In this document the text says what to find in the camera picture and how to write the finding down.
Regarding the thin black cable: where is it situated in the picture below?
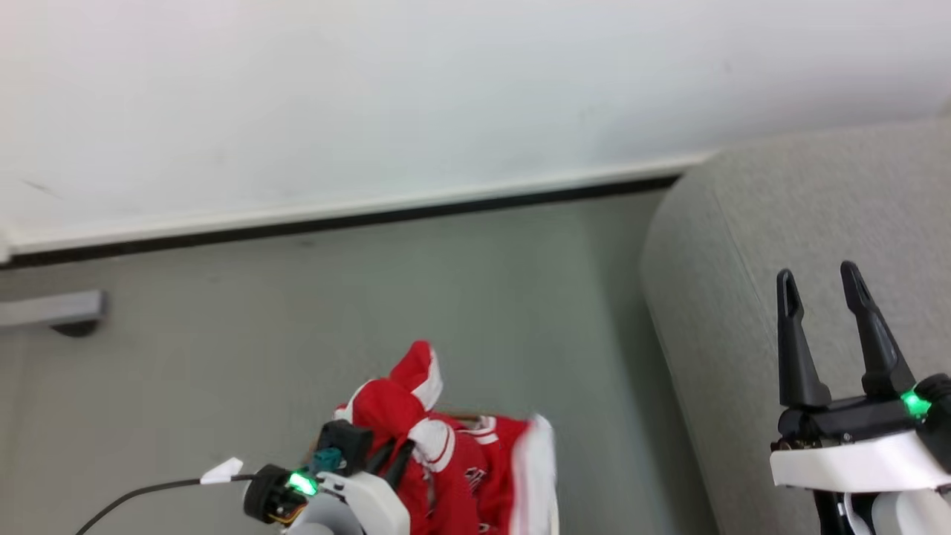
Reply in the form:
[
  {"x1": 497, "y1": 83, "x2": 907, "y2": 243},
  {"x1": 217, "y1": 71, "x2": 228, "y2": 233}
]
[{"x1": 74, "y1": 474, "x2": 258, "y2": 535}]

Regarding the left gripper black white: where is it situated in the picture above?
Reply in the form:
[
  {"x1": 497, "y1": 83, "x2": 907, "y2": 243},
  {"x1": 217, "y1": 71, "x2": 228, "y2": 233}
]
[{"x1": 244, "y1": 438, "x2": 417, "y2": 535}]

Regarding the grey metal bar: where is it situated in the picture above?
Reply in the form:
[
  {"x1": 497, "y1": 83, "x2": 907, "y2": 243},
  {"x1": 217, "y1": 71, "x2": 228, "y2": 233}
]
[{"x1": 0, "y1": 289, "x2": 110, "y2": 338}]

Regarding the red and white garment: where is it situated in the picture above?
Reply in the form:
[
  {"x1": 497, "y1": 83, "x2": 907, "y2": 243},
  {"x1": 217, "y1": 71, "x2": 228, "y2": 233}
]
[{"x1": 333, "y1": 340, "x2": 559, "y2": 535}]

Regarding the white baseboard with black strip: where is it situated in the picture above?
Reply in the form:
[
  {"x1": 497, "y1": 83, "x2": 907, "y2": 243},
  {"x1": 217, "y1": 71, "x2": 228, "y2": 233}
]
[{"x1": 0, "y1": 147, "x2": 718, "y2": 270}]

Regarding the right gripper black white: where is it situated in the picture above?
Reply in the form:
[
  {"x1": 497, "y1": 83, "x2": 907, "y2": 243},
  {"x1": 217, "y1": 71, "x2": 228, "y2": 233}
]
[{"x1": 769, "y1": 261, "x2": 951, "y2": 493}]

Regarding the white cable tag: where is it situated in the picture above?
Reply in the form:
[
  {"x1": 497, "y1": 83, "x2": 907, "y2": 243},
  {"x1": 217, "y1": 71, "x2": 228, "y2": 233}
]
[{"x1": 200, "y1": 458, "x2": 244, "y2": 486}]

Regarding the grey fabric sofa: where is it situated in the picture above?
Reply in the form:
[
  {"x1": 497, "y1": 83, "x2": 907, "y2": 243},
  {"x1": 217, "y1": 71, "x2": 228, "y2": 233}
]
[{"x1": 640, "y1": 111, "x2": 951, "y2": 535}]

